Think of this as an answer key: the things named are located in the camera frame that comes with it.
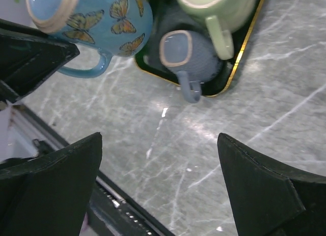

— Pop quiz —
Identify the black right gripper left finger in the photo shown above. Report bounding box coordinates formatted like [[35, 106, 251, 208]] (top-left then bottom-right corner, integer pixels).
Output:
[[1, 132, 102, 235]]

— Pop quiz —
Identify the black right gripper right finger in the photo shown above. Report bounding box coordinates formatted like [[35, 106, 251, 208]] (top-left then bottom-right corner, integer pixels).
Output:
[[217, 133, 325, 235]]

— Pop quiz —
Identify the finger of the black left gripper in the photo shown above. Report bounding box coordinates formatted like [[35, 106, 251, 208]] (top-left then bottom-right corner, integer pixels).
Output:
[[1, 19, 80, 103]]

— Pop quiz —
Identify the blue butterfly mug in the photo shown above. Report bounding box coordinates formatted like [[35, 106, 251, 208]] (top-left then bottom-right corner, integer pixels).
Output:
[[25, 0, 153, 78]]

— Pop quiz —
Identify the lavender blue small mug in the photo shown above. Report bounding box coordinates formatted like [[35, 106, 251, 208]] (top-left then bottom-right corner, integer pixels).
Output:
[[159, 30, 223, 103]]

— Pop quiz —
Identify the light green mug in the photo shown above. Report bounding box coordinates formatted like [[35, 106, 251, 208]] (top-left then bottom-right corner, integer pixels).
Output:
[[177, 0, 256, 60]]

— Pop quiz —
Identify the black tray gold rim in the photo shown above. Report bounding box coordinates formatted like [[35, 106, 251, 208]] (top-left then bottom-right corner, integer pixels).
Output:
[[134, 0, 264, 97]]

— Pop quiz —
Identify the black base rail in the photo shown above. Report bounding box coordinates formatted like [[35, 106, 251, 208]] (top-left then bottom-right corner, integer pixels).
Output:
[[12, 105, 172, 235]]

